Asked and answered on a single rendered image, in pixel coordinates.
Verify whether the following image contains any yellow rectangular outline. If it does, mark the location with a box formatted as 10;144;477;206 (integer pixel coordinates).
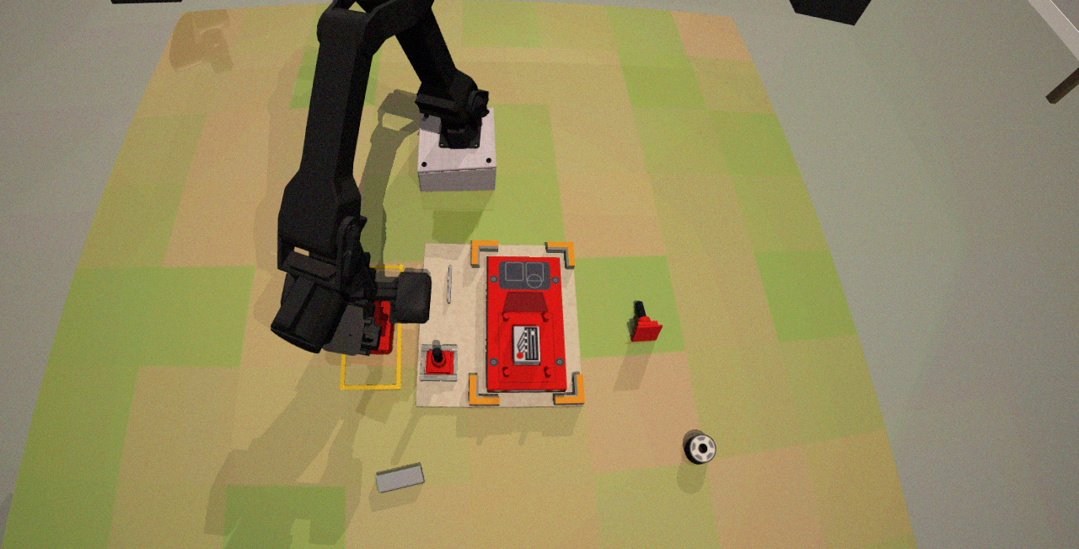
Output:
340;265;404;390

